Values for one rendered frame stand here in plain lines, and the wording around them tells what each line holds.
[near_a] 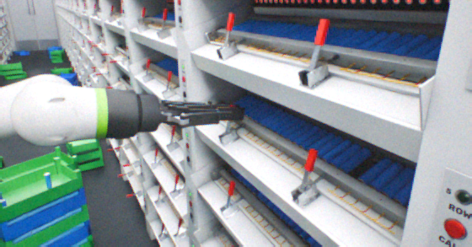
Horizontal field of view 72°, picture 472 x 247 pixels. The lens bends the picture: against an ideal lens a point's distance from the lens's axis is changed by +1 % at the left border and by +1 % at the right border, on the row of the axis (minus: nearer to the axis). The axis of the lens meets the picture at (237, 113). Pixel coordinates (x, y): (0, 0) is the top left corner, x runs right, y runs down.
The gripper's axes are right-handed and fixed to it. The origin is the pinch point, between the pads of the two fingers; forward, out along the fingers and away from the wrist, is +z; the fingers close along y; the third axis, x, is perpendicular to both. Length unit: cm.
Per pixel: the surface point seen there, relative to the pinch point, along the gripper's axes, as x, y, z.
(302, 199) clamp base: -6.3, 27.6, -0.3
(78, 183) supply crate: -52, -73, -23
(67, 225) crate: -69, -70, -28
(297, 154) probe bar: -2.4, 19.6, 4.7
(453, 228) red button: 3.4, 49.3, -3.3
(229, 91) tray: 1.4, -15.7, 8.7
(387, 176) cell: -0.3, 34.3, 9.5
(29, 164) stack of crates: -62, -119, -42
